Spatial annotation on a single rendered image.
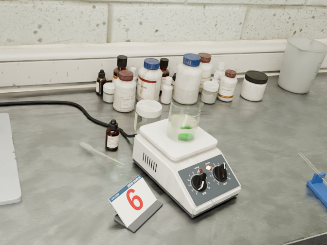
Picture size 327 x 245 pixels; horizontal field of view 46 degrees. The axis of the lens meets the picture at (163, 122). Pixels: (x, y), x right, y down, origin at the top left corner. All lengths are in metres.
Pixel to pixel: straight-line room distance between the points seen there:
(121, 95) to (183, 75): 0.18
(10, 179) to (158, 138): 0.29
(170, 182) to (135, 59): 0.48
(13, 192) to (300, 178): 0.59
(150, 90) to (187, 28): 0.26
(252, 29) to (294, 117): 0.34
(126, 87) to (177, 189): 0.34
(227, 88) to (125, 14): 0.35
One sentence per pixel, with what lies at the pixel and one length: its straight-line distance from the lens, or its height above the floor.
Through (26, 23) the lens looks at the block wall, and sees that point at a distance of 1.07.
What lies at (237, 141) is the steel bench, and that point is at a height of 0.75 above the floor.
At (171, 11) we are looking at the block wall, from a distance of 1.16.
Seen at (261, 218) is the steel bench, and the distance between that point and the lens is 0.78.
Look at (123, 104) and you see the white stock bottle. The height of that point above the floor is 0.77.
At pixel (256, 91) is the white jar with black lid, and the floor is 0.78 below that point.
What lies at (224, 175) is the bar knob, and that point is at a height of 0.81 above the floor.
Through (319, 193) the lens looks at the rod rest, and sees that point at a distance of 0.88.
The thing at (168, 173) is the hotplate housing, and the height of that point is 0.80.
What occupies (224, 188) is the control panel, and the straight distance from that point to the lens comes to 0.76.
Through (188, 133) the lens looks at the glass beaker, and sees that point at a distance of 0.75.
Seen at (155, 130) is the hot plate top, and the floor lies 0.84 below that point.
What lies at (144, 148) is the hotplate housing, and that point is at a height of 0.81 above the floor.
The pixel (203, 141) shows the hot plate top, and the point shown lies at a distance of 0.78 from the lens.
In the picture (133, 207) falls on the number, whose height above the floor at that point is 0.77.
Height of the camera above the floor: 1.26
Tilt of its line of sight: 31 degrees down
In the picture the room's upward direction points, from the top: 9 degrees clockwise
